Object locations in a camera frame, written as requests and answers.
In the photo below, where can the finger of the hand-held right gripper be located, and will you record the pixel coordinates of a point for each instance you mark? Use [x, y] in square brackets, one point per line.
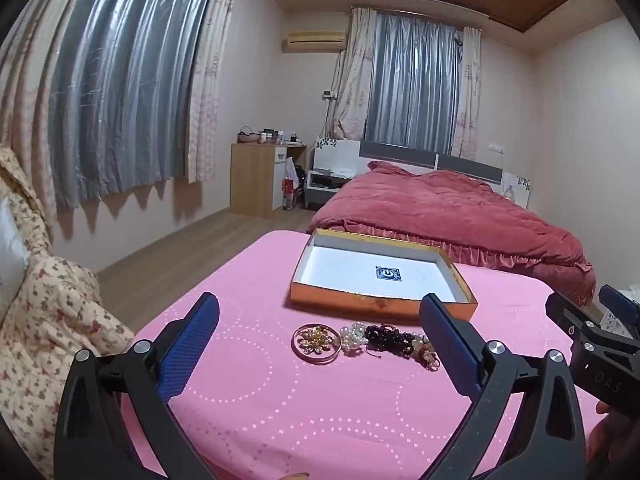
[622, 305]
[567, 312]

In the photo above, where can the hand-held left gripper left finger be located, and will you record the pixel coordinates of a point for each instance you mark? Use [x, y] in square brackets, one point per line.
[189, 342]

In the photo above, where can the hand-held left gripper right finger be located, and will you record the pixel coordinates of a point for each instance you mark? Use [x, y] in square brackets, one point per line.
[450, 347]

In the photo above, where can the gold flower brooch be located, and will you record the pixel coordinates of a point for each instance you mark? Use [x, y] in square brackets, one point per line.
[315, 340]

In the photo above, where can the gold bangle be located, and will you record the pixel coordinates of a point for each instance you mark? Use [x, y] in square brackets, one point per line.
[316, 360]

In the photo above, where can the orange shallow box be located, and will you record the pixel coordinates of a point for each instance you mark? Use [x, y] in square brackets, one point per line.
[350, 265]

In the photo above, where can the person's right hand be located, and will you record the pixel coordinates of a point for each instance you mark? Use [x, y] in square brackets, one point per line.
[607, 435]

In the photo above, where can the pink dotted tablecloth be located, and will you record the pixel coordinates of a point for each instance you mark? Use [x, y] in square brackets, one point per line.
[300, 410]

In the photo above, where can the red bed with quilt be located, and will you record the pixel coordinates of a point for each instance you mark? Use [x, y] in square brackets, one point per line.
[450, 215]

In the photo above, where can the clear water bottle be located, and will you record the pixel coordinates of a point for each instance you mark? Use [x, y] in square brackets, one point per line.
[509, 193]

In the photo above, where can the floral quilt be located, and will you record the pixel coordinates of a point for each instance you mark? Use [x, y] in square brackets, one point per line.
[50, 320]

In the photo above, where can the wooden desk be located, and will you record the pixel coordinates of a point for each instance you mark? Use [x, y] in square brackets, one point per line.
[252, 180]

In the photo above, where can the red shopping bag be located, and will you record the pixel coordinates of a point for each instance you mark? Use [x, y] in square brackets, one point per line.
[289, 195]

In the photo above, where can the white pillow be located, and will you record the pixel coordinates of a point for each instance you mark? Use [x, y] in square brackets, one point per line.
[10, 255]

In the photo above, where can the white plastic bag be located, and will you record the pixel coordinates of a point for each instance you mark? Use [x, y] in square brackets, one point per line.
[290, 169]

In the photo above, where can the grey bed headboard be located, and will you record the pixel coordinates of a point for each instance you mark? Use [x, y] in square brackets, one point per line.
[400, 152]

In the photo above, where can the small jars on desk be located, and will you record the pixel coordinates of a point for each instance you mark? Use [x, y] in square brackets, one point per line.
[270, 136]

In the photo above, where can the white nightstand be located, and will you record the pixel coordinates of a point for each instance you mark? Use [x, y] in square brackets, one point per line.
[325, 147]

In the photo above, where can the short floral curtain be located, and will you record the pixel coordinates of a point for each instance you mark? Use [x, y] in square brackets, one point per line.
[469, 95]
[352, 75]

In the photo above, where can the narrow floral curtain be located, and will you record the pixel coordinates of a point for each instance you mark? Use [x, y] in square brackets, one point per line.
[210, 80]

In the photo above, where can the small grey curtain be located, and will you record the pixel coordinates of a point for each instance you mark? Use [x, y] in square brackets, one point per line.
[412, 80]

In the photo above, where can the large grey curtain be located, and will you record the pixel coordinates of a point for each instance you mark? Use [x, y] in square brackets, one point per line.
[125, 75]

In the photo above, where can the wide floral curtain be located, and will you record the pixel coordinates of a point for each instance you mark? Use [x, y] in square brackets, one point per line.
[30, 90]

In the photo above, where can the beige air conditioner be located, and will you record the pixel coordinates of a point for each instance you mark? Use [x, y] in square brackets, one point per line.
[315, 41]

